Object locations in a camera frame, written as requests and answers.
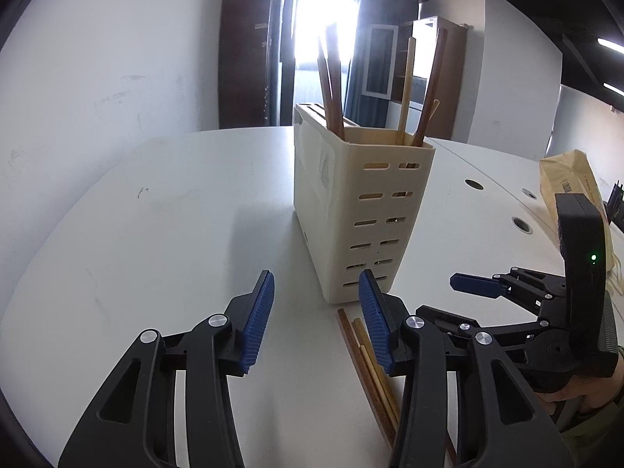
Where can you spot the dark wooden door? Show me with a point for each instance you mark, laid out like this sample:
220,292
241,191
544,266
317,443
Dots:
248,53

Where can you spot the light bamboo chopstick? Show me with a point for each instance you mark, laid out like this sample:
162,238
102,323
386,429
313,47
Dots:
363,337
431,114
386,396
406,87

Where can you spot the white framed glass cabinet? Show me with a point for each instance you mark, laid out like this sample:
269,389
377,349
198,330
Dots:
414,78

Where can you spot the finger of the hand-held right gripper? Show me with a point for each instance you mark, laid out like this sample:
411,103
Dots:
512,334
473,283

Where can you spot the person's right hand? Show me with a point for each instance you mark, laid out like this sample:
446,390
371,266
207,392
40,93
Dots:
580,392

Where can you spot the tan paper bag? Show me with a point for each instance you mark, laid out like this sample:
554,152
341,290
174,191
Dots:
570,175

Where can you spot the cream plastic utensil holder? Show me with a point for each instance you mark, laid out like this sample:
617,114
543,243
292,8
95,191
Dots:
370,214

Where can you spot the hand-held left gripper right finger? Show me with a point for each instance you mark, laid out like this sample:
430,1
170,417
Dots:
375,324

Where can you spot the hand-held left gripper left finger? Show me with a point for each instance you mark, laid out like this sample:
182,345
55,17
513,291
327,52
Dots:
258,324

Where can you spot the person's right forearm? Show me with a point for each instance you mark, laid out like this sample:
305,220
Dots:
597,431

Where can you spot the ceiling strip light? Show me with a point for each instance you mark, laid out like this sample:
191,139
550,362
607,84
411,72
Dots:
612,43
615,89

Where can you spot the brown chopstick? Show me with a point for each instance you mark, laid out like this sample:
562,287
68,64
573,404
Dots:
431,83
336,87
360,365
324,83

